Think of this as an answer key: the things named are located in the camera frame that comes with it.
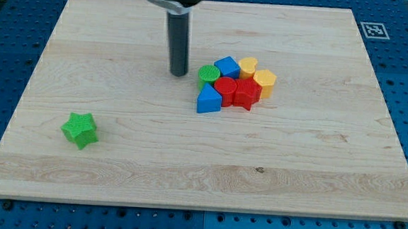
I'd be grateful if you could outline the red cylinder block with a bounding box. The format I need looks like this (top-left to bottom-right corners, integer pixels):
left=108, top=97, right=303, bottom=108
left=214, top=77, right=237, bottom=107

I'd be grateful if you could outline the green cylinder block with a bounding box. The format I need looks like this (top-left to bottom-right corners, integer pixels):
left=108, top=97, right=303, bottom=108
left=198, top=65, right=221, bottom=91

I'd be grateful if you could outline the yellow hexagon block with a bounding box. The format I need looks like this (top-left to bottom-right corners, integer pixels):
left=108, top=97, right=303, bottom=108
left=253, top=69, right=277, bottom=99

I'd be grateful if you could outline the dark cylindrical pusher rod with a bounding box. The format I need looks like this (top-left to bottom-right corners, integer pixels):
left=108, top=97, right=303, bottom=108
left=166, top=12, right=189, bottom=77

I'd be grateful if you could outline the wooden board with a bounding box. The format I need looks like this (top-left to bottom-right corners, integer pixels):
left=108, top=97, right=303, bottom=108
left=0, top=0, right=408, bottom=221

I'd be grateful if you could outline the yellow heart block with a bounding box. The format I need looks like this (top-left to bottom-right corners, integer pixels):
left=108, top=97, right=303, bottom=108
left=238, top=57, right=259, bottom=79

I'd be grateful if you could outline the blue cube block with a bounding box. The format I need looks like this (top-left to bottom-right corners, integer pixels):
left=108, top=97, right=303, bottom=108
left=214, top=56, right=240, bottom=79

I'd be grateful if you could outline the blue triangle block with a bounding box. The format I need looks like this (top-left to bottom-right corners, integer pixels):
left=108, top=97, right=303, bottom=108
left=196, top=84, right=222, bottom=113

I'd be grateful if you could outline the red star block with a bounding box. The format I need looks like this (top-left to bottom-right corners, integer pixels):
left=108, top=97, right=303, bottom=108
left=233, top=78, right=262, bottom=111

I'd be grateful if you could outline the green star block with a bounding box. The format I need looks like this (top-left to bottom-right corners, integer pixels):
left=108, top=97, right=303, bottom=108
left=60, top=112, right=98, bottom=150

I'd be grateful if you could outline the white fiducial marker tag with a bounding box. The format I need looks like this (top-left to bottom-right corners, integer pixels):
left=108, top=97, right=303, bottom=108
left=360, top=21, right=390, bottom=40

